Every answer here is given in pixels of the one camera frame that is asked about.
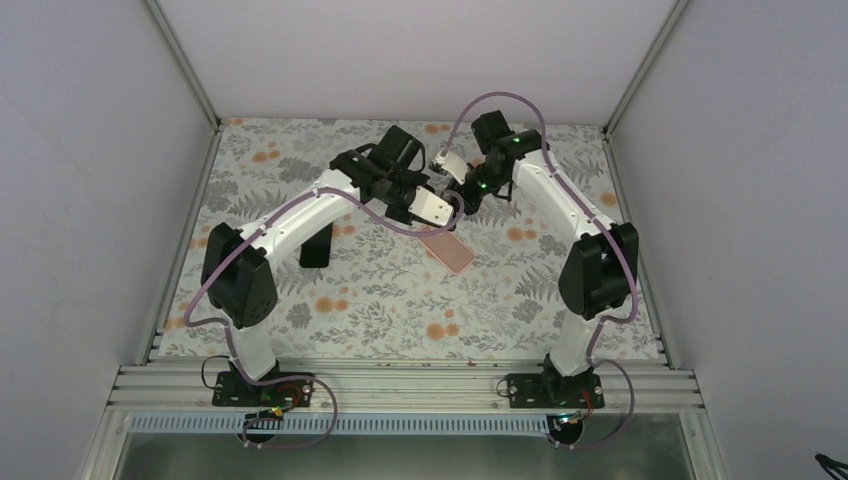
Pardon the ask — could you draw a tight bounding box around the pink phone case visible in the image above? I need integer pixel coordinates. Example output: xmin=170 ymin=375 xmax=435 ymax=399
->
xmin=418 ymin=228 xmax=476 ymax=275

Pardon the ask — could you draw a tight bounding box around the black phone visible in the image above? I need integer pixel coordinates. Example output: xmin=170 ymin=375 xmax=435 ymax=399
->
xmin=299 ymin=223 xmax=334 ymax=269

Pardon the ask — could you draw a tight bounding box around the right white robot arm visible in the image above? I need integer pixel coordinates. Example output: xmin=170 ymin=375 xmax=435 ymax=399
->
xmin=434 ymin=111 xmax=639 ymax=396

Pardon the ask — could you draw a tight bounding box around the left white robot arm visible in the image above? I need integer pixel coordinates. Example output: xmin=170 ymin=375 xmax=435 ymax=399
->
xmin=201 ymin=126 xmax=432 ymax=385

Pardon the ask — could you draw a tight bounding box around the floral patterned mat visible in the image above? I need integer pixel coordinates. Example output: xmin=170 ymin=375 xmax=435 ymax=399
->
xmin=150 ymin=117 xmax=665 ymax=362

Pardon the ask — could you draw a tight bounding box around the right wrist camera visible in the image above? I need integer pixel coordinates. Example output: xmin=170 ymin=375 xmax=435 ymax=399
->
xmin=428 ymin=151 xmax=470 ymax=185

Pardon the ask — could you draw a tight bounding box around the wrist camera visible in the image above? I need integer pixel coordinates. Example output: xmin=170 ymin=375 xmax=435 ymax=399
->
xmin=428 ymin=151 xmax=470 ymax=185
xmin=407 ymin=186 xmax=454 ymax=227

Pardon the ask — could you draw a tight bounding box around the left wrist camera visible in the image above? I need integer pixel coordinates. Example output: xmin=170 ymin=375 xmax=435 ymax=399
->
xmin=407 ymin=186 xmax=454 ymax=227

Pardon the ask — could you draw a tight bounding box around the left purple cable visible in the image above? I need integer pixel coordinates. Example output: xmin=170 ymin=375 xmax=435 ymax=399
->
xmin=182 ymin=186 xmax=465 ymax=450

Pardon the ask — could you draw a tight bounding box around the purple cable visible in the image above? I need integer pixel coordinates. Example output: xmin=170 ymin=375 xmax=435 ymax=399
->
xmin=182 ymin=186 xmax=465 ymax=450
xmin=445 ymin=91 xmax=641 ymax=451

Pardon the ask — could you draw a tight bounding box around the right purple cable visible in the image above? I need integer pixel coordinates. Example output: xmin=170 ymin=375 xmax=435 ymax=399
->
xmin=445 ymin=91 xmax=641 ymax=451

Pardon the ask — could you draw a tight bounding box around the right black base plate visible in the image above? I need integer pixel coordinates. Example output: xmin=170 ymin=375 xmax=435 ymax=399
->
xmin=505 ymin=371 xmax=606 ymax=409

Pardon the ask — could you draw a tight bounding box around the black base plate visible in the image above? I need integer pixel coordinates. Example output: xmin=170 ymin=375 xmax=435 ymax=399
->
xmin=211 ymin=371 xmax=314 ymax=409
xmin=505 ymin=371 xmax=606 ymax=409

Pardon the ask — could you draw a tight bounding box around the right aluminium corner post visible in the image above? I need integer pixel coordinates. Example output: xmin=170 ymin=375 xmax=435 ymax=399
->
xmin=603 ymin=0 xmax=690 ymax=138

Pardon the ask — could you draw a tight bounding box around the aluminium corner post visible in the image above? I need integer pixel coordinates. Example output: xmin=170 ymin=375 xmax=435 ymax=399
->
xmin=603 ymin=0 xmax=690 ymax=138
xmin=143 ymin=0 xmax=221 ymax=130

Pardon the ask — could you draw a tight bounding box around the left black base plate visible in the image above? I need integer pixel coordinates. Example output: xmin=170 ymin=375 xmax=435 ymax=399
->
xmin=211 ymin=371 xmax=314 ymax=409

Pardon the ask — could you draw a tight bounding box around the white slotted cable duct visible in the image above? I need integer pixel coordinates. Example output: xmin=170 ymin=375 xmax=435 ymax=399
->
xmin=128 ymin=412 xmax=550 ymax=436

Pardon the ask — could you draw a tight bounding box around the left aluminium corner post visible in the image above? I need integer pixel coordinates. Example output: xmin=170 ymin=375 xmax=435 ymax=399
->
xmin=143 ymin=0 xmax=221 ymax=130

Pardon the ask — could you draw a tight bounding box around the aluminium front rail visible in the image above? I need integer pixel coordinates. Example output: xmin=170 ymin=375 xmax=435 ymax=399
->
xmin=107 ymin=361 xmax=705 ymax=414

